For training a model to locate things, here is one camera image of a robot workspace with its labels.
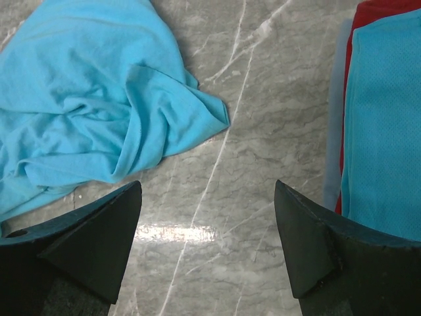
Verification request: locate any folded grey-blue t-shirt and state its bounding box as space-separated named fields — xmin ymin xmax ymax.
xmin=322 ymin=19 xmax=352 ymax=211

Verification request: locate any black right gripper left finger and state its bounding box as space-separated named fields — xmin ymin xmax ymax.
xmin=1 ymin=181 xmax=142 ymax=315

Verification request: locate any folded red t-shirt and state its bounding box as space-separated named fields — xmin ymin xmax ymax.
xmin=334 ymin=0 xmax=421 ymax=214

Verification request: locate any light blue cotton t-shirt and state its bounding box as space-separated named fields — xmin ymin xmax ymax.
xmin=1 ymin=1 xmax=230 ymax=221

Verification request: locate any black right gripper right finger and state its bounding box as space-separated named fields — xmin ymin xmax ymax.
xmin=274 ymin=181 xmax=420 ymax=315

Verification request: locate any folded teal mesh t-shirt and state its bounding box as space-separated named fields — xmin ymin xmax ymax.
xmin=340 ymin=8 xmax=421 ymax=240

